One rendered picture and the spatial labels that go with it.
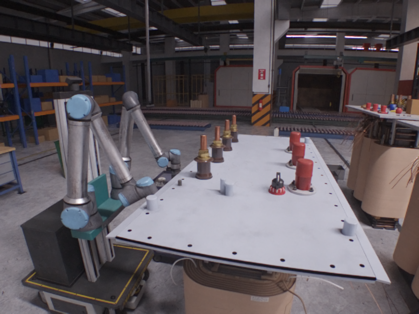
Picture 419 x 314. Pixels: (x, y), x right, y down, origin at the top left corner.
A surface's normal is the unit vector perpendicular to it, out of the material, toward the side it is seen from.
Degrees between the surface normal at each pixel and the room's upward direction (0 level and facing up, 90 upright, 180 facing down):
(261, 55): 90
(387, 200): 90
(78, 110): 83
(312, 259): 0
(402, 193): 90
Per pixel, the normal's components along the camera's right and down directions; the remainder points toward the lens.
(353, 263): 0.00, -0.96
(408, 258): -0.93, 0.10
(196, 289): -0.57, 0.23
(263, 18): -0.27, 0.27
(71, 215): 0.24, 0.35
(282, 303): 0.45, 0.25
